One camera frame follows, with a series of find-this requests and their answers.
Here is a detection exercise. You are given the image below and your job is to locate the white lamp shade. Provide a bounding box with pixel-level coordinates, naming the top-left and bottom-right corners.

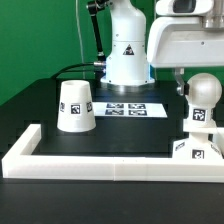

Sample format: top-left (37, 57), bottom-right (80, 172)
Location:
top-left (57, 80), bottom-right (96, 133)

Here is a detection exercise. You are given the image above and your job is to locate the white lamp base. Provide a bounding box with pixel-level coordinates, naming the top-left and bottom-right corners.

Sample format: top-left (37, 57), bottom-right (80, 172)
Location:
top-left (171, 117), bottom-right (224, 161)

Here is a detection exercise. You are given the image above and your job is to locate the white marker sheet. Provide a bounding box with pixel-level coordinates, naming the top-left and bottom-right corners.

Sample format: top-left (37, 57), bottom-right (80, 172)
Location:
top-left (93, 102), bottom-right (167, 118)

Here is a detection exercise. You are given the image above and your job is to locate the thin white cable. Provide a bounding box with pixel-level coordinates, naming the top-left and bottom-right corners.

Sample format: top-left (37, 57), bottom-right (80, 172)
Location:
top-left (75, 0), bottom-right (86, 80)

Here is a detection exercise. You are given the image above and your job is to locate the white lamp bulb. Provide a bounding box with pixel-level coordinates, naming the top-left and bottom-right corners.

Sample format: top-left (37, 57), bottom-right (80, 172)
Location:
top-left (186, 73), bottom-right (222, 124)

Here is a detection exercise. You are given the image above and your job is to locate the white U-shaped fence frame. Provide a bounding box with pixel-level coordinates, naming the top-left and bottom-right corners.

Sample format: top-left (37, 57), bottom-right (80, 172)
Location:
top-left (2, 124), bottom-right (224, 183)

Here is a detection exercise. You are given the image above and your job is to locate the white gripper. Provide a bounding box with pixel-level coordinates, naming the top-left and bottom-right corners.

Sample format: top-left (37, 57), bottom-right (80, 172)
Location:
top-left (147, 17), bottom-right (224, 96)

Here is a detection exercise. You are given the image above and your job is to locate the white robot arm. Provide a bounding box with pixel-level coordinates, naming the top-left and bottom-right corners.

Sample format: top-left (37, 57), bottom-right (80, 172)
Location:
top-left (87, 0), bottom-right (224, 95)

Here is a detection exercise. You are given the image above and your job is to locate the black cable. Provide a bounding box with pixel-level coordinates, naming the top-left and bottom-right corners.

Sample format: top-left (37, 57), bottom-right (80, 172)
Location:
top-left (50, 61), bottom-right (108, 80)

